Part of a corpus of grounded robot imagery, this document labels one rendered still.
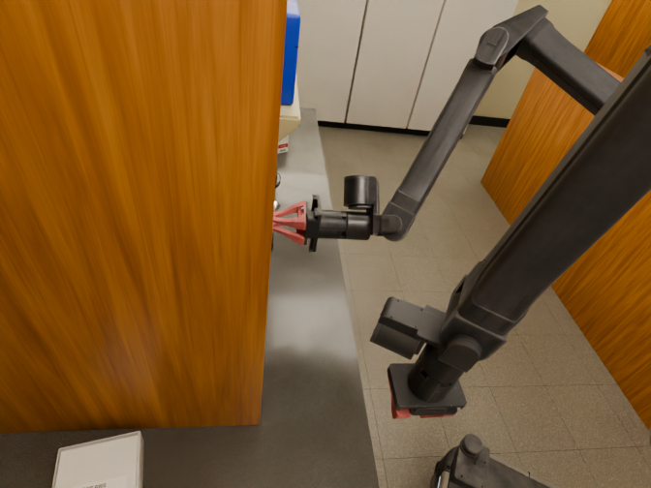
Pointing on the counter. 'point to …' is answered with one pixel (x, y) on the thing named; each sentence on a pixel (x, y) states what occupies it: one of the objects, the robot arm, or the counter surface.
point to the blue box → (291, 52)
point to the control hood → (290, 116)
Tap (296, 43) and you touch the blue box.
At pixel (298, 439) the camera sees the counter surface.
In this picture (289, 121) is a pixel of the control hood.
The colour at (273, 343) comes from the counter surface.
